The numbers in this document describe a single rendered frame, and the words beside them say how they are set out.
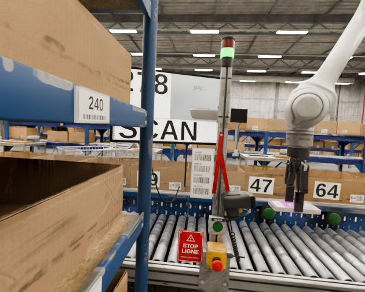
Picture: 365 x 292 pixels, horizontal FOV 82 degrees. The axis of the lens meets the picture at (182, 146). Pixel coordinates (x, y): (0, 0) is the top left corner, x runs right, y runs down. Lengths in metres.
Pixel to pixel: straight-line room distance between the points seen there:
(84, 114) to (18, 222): 0.10
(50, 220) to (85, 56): 0.18
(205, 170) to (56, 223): 0.64
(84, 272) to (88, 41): 0.27
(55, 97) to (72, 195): 0.13
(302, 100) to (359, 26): 0.33
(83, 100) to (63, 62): 0.06
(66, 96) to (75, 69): 0.08
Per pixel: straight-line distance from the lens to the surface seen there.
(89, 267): 0.31
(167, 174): 1.47
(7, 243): 0.22
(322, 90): 0.71
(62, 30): 0.25
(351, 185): 1.74
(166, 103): 0.89
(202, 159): 0.82
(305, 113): 0.66
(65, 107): 0.19
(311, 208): 0.93
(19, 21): 0.22
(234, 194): 0.81
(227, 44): 0.88
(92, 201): 0.32
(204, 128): 0.92
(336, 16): 16.02
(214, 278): 1.01
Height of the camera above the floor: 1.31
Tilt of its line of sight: 4 degrees down
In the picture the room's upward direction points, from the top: 3 degrees clockwise
